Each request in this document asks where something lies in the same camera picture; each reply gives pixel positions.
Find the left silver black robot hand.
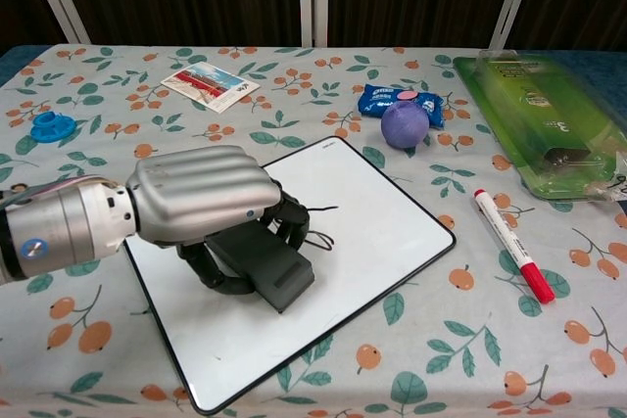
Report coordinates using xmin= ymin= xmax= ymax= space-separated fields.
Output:
xmin=124 ymin=145 xmax=317 ymax=296

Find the dark grey whiteboard eraser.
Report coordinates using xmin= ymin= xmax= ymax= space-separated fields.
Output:
xmin=204 ymin=229 xmax=314 ymax=314

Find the white dry-erase board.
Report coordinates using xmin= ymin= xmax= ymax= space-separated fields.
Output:
xmin=121 ymin=135 xmax=458 ymax=414

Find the photo postcard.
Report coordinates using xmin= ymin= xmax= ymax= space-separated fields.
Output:
xmin=160 ymin=61 xmax=261 ymax=114

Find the blue plastic cap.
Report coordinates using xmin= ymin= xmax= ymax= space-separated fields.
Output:
xmin=29 ymin=112 xmax=77 ymax=143

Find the floral leaf print tablecloth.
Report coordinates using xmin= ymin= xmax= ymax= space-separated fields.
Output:
xmin=0 ymin=43 xmax=627 ymax=418

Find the blue Oreo cookie pack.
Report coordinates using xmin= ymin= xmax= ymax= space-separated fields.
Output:
xmin=356 ymin=83 xmax=446 ymax=130

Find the purple ball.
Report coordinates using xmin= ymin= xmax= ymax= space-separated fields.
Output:
xmin=380 ymin=101 xmax=432 ymax=150

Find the white marker with red cap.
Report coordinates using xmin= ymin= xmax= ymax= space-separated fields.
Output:
xmin=472 ymin=188 xmax=557 ymax=304

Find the green blister package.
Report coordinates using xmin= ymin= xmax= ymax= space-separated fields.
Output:
xmin=453 ymin=50 xmax=627 ymax=202

